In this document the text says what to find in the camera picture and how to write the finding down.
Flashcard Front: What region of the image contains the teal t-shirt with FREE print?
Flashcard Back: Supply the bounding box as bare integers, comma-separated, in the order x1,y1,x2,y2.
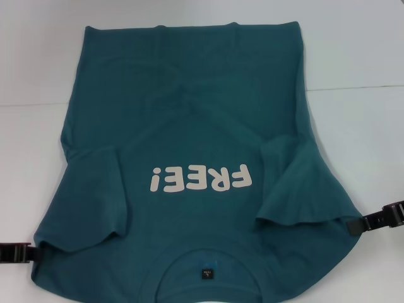
30,20,364,303

